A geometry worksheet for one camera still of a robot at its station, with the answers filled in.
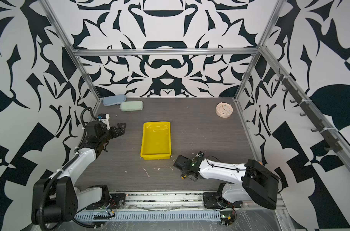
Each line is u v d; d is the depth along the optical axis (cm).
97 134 66
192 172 59
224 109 111
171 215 71
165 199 76
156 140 96
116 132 76
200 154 77
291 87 65
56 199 41
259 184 42
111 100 115
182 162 65
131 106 111
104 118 77
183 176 80
